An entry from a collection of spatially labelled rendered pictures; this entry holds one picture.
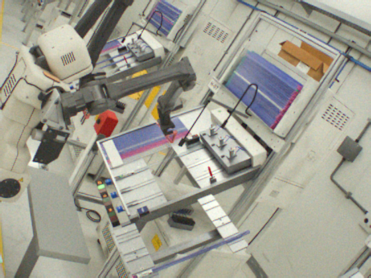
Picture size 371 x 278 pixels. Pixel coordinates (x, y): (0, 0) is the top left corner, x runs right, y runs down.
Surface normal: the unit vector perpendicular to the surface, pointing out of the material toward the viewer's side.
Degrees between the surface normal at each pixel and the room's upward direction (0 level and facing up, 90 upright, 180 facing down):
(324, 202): 90
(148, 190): 43
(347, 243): 90
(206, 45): 90
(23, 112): 90
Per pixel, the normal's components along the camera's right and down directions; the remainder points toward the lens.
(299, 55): -0.64, -0.40
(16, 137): 0.51, 0.56
